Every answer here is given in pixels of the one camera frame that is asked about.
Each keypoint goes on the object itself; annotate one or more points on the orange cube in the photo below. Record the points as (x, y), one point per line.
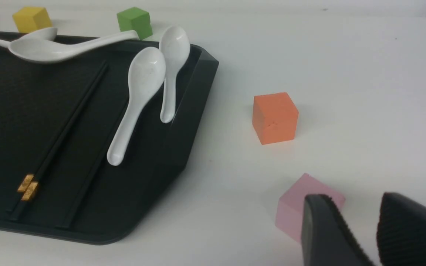
(275, 118)

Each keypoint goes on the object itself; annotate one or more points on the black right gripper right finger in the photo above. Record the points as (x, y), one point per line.
(401, 231)

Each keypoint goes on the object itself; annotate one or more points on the green cube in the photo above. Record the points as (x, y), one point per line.
(136, 19)

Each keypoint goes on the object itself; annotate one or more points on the black chopstick gold band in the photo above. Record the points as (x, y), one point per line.
(29, 185)
(64, 90)

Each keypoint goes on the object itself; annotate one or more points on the white spoon long handle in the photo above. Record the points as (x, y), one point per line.
(47, 52)

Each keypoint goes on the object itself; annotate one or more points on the pink cube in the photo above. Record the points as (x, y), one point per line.
(290, 205)

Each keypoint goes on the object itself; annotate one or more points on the black plastic tray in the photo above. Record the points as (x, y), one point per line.
(82, 197)

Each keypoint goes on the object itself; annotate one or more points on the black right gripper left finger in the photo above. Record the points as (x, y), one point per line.
(326, 239)

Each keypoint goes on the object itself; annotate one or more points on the white spoon far left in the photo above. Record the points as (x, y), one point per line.
(49, 33)

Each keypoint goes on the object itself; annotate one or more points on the white spoon on rim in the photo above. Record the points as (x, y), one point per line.
(175, 46)

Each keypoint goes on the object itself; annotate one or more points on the yellow cube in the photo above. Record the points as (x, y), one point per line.
(29, 19)

